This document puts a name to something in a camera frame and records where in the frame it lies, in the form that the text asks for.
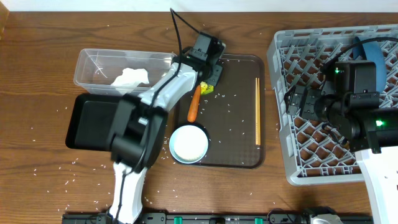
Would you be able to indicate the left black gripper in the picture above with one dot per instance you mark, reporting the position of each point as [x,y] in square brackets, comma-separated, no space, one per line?
[214,76]

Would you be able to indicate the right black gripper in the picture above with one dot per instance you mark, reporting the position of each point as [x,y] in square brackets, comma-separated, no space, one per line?
[299,101]

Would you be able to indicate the foil snack wrapper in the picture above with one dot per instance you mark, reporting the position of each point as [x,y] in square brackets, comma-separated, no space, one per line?
[206,88]

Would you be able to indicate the white napkin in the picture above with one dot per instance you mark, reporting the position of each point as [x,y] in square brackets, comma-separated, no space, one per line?
[130,80]

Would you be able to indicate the dark blue plate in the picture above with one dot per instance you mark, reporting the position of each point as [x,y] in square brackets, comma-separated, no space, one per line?
[372,51]

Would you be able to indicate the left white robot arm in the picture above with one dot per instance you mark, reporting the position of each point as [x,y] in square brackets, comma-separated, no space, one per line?
[135,136]

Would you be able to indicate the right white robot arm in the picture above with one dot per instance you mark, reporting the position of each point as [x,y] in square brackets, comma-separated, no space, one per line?
[371,133]

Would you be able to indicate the grey dishwasher rack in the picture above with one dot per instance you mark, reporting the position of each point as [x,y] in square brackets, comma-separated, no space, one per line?
[310,154]

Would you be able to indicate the left wooden chopstick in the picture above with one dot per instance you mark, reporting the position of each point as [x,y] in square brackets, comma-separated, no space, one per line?
[256,113]

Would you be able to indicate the wooden chopstick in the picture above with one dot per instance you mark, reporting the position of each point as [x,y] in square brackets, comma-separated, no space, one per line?
[256,113]
[259,110]

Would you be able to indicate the orange carrot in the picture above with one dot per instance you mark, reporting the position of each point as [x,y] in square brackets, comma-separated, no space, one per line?
[193,109]

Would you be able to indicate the brown serving tray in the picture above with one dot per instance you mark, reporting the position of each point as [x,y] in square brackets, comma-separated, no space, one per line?
[228,115]

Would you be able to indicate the right wooden chopstick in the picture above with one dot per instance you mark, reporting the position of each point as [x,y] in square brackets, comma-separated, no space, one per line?
[259,110]

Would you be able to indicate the light blue rice bowl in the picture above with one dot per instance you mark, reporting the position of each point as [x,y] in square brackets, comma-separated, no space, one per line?
[188,144]

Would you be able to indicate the clear plastic bin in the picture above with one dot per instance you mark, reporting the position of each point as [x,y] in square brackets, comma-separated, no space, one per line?
[96,69]

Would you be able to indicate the black plastic tray bin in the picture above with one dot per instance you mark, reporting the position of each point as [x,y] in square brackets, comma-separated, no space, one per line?
[91,120]

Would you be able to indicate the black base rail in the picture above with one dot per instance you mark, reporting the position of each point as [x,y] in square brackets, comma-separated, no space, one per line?
[277,215]

